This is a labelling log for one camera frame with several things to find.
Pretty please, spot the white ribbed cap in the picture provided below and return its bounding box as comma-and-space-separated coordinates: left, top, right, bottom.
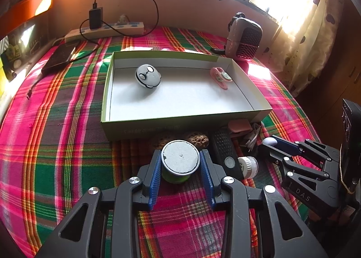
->
237, 156, 258, 180

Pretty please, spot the beige power strip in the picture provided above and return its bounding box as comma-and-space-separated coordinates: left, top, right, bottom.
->
64, 21, 145, 43

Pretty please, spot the white disc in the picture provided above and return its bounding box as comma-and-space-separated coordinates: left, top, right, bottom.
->
161, 140, 201, 184

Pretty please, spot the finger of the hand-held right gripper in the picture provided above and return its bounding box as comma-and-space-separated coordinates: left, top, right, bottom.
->
258, 143, 340, 212
271, 135, 339, 170

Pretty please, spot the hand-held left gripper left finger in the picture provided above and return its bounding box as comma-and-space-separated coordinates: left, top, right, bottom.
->
35, 149, 163, 258

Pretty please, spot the green cardboard box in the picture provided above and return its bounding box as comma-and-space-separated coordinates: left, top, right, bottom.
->
101, 51, 273, 142

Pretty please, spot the black charger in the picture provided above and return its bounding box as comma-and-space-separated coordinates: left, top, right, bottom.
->
89, 7, 104, 30

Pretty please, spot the cluttered glass side shelf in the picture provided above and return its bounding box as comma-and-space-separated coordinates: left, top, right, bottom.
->
0, 23, 38, 82

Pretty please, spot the orange shelf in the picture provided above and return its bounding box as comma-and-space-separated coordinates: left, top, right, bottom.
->
0, 0, 54, 36

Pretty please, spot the pink wristwatch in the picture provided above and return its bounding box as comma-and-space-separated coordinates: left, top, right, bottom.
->
210, 67, 233, 90

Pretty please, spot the white cable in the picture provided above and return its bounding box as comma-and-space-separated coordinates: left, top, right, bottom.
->
241, 123, 263, 153

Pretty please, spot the spotted cream curtain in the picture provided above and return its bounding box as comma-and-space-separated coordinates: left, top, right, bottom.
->
271, 0, 346, 98

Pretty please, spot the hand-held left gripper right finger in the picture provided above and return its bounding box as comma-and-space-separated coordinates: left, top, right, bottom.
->
199, 149, 329, 258

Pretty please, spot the plaid blanket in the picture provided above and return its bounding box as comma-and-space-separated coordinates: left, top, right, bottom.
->
0, 25, 325, 258

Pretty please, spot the pink mesh heater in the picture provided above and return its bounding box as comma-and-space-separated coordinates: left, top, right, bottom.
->
224, 12, 263, 62

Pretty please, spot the black remote device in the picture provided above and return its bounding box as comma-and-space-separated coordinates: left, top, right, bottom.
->
211, 128, 243, 181

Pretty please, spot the round black white gadget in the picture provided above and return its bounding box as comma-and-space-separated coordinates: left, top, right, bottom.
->
135, 64, 161, 89

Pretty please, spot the pitted brown walnut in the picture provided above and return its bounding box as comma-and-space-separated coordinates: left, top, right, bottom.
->
185, 131, 210, 148

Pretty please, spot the black charger cable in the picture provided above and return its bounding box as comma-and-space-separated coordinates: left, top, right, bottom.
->
79, 0, 158, 47

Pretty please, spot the black tablet device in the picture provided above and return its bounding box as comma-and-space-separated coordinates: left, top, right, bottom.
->
41, 42, 77, 76

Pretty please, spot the yellow box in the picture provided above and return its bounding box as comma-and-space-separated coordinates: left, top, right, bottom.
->
0, 59, 7, 99

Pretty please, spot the black cable with plug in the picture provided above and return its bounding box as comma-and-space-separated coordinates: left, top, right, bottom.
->
26, 73, 44, 100

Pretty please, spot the smooth brown walnut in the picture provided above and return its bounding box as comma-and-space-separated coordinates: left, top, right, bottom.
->
149, 133, 170, 151

